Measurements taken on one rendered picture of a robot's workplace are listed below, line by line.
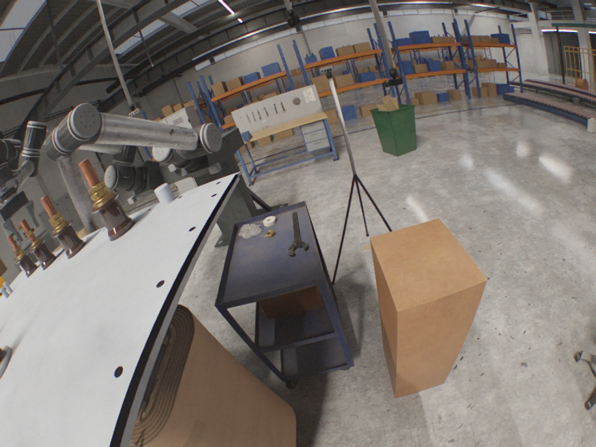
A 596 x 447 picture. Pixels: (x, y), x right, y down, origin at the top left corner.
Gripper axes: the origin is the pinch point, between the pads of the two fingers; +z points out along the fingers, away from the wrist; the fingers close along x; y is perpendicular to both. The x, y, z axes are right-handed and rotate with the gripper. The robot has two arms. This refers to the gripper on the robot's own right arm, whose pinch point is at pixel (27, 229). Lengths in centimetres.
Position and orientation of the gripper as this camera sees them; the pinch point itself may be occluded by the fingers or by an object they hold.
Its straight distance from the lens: 114.0
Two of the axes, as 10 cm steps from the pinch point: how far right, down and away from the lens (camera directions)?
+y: 8.4, 0.2, -5.4
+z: 3.0, 8.1, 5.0
